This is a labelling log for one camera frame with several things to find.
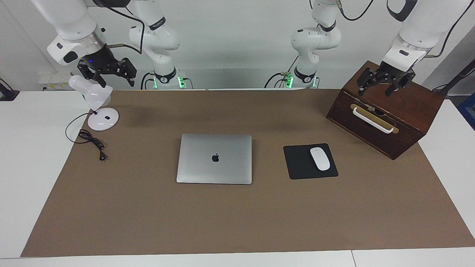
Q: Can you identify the silver laptop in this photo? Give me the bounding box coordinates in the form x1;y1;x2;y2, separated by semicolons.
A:
176;133;253;185

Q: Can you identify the white computer mouse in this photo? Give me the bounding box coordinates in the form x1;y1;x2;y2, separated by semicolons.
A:
310;147;331;171

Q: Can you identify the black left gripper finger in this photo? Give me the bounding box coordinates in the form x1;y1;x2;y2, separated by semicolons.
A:
385;71;415;97
357;68;378;97

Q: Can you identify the black arm base cable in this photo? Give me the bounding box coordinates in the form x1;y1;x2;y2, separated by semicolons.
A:
140;72;155;90
264;56;300;89

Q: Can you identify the dark brown wooden box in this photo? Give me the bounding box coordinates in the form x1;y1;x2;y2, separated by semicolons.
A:
326;60;445;160

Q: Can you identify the brown table mat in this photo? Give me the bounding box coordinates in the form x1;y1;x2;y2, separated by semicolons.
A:
20;88;475;257

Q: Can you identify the brass handle plate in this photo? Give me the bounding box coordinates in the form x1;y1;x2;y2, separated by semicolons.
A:
350;103;399;134

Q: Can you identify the black stand foot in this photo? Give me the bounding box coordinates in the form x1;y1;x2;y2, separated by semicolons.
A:
0;79;20;101

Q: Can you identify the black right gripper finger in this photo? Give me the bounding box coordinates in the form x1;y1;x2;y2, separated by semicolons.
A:
118;58;137;88
77;62;106;88

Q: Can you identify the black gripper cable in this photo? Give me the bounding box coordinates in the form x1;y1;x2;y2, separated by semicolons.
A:
336;0;468;59
93;0;146;55

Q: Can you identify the blue crate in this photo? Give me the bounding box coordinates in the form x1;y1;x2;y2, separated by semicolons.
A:
457;93;475;130

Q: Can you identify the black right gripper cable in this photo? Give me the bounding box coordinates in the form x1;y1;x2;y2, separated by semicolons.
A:
93;0;146;55

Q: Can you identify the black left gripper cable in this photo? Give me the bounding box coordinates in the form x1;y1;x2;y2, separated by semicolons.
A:
336;0;468;59

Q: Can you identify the black mouse pad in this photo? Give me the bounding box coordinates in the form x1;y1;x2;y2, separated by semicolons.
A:
283;143;339;180

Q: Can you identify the black tripod leg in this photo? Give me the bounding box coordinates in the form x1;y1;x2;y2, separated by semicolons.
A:
432;59;475;98

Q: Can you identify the white power strip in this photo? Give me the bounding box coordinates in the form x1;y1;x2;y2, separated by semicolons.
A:
38;72;72;90

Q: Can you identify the white box handle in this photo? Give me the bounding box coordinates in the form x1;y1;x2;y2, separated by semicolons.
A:
352;107;394;134

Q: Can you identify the white desk lamp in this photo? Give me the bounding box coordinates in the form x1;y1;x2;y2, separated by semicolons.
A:
69;75;120;131

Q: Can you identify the black lamp power cable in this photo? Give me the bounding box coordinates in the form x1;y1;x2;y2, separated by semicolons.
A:
65;112;107;161

